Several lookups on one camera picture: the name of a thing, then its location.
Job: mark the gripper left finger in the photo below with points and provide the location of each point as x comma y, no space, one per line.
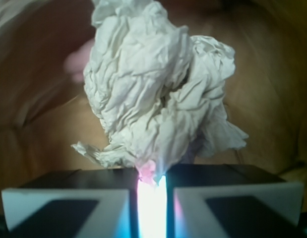
74,204

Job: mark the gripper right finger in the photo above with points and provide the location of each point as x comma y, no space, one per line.
231,201

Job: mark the white paper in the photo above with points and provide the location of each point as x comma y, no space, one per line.
156,90

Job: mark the brown paper bag tray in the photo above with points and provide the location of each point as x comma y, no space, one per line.
42,112

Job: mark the pink plush bunny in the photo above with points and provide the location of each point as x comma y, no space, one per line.
75,63

